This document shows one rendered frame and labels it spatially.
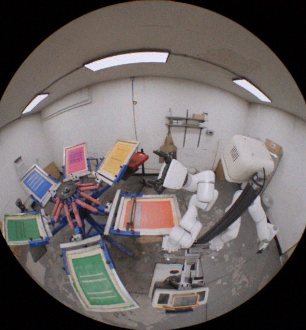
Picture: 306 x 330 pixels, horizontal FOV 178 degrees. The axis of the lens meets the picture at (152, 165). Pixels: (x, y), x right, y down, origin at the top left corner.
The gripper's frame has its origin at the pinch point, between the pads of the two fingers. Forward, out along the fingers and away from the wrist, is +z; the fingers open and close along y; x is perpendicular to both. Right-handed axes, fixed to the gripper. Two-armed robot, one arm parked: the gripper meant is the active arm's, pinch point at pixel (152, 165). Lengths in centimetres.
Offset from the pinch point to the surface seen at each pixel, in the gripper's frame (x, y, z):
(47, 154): 428, 97, 232
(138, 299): 1, 205, -68
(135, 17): 2, -99, 63
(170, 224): 37, 51, -77
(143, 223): 56, 61, -54
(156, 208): 65, 43, -72
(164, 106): 159, -167, -71
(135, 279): 37, 182, -76
